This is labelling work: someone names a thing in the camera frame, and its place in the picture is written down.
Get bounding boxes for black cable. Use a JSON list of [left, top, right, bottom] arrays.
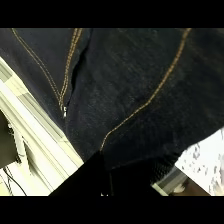
[[2, 166, 28, 197]]

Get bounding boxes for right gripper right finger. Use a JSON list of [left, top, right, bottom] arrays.
[[108, 162, 156, 197]]

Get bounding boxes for silver frame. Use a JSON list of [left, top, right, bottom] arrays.
[[0, 56, 85, 197]]

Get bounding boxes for dark blue jeans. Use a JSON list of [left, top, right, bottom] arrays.
[[0, 27, 224, 186]]

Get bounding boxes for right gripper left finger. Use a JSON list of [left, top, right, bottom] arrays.
[[49, 150, 112, 197]]

